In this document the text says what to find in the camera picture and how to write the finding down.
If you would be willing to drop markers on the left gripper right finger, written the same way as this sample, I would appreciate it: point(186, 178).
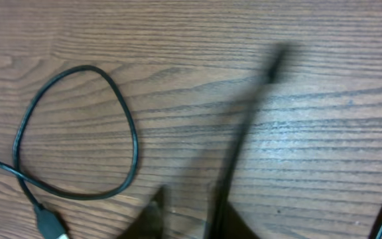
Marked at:
point(226, 223)

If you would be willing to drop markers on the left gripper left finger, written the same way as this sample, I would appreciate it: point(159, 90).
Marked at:
point(150, 223)

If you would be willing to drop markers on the black cable bundle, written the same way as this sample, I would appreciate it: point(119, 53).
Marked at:
point(269, 76)

